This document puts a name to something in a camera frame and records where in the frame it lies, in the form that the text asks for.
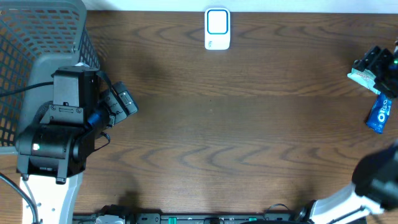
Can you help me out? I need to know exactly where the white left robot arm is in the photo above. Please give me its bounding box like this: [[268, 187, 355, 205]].
[[16, 66, 138, 223]]

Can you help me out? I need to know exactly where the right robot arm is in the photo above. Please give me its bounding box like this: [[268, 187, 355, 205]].
[[295, 46, 397, 223]]

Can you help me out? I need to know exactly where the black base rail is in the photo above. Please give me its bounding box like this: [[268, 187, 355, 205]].
[[72, 212, 295, 224]]

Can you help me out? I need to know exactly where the blue Oreo cookie pack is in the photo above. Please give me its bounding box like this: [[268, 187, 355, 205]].
[[366, 93, 392, 134]]

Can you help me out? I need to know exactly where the mint green snack packet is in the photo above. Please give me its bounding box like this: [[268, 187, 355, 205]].
[[347, 68, 381, 95]]

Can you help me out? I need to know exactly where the white barcode scanner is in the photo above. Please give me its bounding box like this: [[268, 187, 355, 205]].
[[204, 7, 231, 50]]

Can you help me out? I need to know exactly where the grey plastic mesh basket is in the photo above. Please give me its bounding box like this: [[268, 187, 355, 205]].
[[1, 0, 100, 155]]

